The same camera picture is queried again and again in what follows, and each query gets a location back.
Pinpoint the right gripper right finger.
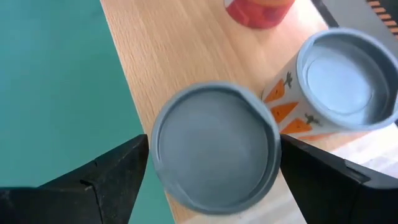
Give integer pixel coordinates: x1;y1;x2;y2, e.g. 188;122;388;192
279;134;398;224

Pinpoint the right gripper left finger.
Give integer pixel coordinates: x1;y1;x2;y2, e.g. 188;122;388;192
0;134;149;224

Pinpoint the carrot print tin can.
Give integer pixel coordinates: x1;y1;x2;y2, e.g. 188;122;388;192
262;27;398;143

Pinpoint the mixed fruit label tin can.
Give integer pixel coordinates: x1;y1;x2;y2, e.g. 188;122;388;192
150;81;282;215

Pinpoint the pineapple label tin can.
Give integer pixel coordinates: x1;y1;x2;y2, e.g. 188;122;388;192
223;0;296;30

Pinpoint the green table mat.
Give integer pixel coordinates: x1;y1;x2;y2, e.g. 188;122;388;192
0;0;177;224

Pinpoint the black floor mat striped edge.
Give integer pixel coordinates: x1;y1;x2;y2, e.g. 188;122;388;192
322;0;398;47

